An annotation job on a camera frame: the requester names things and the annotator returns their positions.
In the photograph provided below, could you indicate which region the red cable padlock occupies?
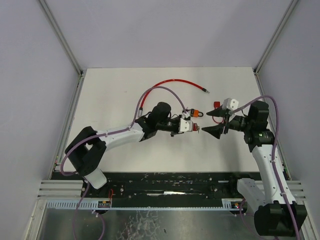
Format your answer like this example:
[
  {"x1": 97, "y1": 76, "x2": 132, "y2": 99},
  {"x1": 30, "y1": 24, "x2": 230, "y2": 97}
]
[
  {"x1": 211, "y1": 101, "x2": 226, "y2": 125},
  {"x1": 192, "y1": 123, "x2": 200, "y2": 132}
]

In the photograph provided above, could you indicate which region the orange black padlock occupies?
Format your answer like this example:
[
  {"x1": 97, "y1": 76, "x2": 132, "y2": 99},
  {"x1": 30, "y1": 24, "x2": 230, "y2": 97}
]
[{"x1": 189, "y1": 108, "x2": 204, "y2": 118}]

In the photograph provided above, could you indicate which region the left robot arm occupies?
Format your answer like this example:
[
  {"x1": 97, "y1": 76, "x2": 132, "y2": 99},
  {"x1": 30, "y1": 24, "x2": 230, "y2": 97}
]
[{"x1": 65, "y1": 102, "x2": 200, "y2": 190}]

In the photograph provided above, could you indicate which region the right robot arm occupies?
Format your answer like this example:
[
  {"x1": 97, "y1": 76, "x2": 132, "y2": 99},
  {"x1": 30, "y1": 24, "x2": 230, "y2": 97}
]
[{"x1": 202, "y1": 98, "x2": 307, "y2": 238}]

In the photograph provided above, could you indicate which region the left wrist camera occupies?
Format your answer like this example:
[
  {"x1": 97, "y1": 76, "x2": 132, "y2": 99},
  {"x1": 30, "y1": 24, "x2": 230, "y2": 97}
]
[{"x1": 178, "y1": 118, "x2": 194, "y2": 133}]

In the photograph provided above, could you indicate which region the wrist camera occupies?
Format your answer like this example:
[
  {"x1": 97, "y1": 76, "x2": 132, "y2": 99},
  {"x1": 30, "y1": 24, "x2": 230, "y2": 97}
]
[
  {"x1": 222, "y1": 98, "x2": 239, "y2": 111},
  {"x1": 178, "y1": 118, "x2": 194, "y2": 133}
]

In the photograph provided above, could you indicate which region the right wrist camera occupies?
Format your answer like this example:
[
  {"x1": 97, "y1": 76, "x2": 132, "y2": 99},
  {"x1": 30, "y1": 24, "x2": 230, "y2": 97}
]
[{"x1": 222, "y1": 98, "x2": 239, "y2": 111}]

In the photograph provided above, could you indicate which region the thick red cable lock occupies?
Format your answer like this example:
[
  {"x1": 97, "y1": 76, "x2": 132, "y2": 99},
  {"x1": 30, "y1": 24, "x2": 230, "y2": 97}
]
[{"x1": 137, "y1": 78, "x2": 210, "y2": 117}]

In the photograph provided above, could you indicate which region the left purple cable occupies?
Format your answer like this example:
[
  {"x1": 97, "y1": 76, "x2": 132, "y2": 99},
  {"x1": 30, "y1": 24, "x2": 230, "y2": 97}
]
[{"x1": 60, "y1": 86, "x2": 191, "y2": 240}]

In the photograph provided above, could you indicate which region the right aluminium frame post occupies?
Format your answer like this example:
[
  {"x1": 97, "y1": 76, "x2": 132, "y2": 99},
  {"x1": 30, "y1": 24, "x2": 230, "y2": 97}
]
[{"x1": 253, "y1": 0, "x2": 300, "y2": 75}]

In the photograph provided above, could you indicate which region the aluminium frame post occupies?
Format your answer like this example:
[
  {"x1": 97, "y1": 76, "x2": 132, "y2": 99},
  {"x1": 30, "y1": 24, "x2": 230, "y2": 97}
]
[
  {"x1": 253, "y1": 0, "x2": 300, "y2": 75},
  {"x1": 37, "y1": 0, "x2": 83, "y2": 76}
]

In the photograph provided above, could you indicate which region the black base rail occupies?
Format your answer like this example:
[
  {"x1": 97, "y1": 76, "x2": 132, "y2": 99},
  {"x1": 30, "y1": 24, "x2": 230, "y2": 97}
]
[{"x1": 85, "y1": 172, "x2": 261, "y2": 209}]

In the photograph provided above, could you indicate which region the grey slotted cable duct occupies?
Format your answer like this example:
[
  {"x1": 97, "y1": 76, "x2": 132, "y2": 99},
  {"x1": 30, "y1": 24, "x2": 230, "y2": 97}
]
[{"x1": 46, "y1": 199, "x2": 242, "y2": 211}]

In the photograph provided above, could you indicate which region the left aluminium frame post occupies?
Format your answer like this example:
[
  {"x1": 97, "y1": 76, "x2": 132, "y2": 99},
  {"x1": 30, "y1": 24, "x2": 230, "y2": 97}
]
[{"x1": 37, "y1": 0, "x2": 83, "y2": 76}]

